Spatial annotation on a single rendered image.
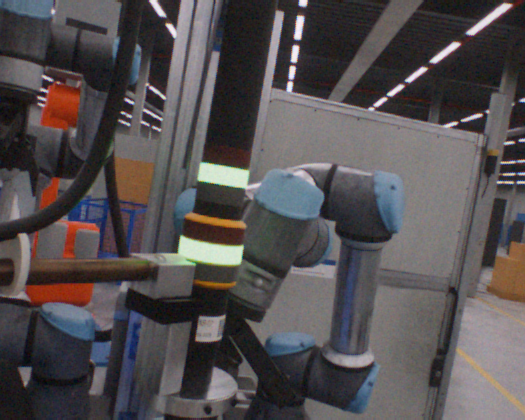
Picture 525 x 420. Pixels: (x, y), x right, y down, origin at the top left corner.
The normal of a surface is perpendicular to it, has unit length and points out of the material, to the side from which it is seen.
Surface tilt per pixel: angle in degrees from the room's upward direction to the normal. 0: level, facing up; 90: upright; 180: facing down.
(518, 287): 90
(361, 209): 105
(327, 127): 91
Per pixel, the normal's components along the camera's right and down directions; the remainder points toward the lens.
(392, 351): 0.23, 0.09
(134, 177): -0.01, 0.05
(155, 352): -0.64, -0.07
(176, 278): 0.74, 0.17
